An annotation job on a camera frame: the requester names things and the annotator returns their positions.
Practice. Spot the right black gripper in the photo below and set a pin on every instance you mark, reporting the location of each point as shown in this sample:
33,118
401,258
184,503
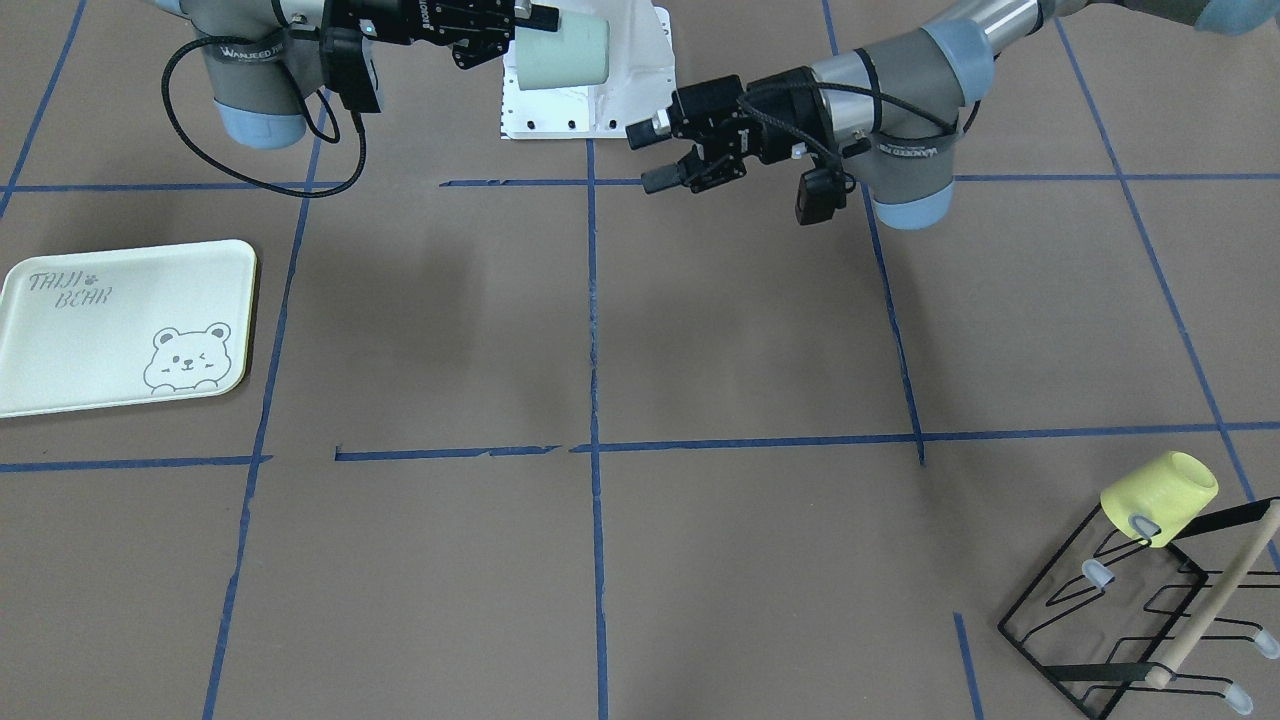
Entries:
398,18

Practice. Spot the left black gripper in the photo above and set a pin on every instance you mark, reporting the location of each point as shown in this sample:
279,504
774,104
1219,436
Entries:
778,126

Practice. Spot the pale green plastic cup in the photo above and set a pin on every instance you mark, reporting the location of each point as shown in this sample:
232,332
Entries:
576,55

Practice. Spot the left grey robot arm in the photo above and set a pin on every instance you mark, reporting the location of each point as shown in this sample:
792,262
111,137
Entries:
886,115

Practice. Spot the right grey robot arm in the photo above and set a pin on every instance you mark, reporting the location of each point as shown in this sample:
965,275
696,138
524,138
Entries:
264,57

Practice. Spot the cream bear print tray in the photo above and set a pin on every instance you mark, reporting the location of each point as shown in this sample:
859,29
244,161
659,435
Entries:
125,327

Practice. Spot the yellow plastic cup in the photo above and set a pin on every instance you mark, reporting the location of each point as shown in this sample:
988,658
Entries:
1153,503

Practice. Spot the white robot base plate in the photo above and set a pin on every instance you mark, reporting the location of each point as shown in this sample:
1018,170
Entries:
642,78

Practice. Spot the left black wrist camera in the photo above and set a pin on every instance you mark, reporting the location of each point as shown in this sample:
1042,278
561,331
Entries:
820,193

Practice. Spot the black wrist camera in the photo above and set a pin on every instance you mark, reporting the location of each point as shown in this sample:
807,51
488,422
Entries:
348,69
820,193

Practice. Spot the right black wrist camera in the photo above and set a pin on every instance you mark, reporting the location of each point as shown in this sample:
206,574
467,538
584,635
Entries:
348,69

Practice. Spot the black wire cup rack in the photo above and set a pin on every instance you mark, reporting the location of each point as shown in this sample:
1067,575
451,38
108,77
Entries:
1103,607

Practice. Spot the wooden rack handle dowel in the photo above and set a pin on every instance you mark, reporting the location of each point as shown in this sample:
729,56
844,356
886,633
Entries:
1174,654

